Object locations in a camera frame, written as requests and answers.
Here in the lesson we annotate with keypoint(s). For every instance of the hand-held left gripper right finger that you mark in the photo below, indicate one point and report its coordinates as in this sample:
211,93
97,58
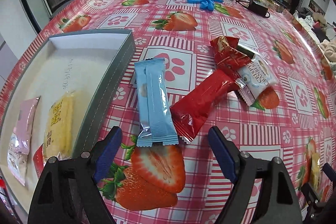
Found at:
223,155

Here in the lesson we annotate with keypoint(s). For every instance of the grey shallow cardboard box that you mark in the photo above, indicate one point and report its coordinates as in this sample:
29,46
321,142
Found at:
115,66

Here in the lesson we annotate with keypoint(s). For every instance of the small dark snack packet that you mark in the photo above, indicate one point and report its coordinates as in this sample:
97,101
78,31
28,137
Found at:
245,52

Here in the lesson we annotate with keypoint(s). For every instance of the white snack packet pink border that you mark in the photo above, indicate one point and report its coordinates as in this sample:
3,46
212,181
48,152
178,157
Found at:
17,161

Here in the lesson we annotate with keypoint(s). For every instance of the pale blue white snack packet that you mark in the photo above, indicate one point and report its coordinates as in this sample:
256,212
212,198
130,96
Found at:
258,77

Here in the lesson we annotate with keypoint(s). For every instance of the pale cloth pile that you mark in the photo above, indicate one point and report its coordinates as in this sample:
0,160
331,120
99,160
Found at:
323,37

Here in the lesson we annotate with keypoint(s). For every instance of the light blue snack packet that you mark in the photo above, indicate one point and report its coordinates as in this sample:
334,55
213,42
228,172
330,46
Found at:
155,106

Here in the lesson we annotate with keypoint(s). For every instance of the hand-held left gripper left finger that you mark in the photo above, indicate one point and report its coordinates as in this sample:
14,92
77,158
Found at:
107,153

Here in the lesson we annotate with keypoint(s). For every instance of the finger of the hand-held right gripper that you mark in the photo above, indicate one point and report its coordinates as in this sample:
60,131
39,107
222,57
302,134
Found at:
313,196
329,171

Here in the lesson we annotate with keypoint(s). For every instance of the red twisted candy wrapper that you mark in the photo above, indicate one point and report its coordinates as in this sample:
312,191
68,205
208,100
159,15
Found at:
228,56
39,161

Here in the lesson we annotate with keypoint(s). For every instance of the strawberry print tablecloth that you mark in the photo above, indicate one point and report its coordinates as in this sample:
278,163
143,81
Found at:
183,174

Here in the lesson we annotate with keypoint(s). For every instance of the plain pink snack packet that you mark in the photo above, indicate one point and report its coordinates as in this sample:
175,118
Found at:
26,113

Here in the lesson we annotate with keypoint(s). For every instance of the long red snack packet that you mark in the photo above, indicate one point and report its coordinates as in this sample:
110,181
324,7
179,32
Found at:
202,100

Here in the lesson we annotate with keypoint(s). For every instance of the yellow rice cracker packet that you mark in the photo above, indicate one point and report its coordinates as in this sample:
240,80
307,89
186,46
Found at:
59,129
315,172

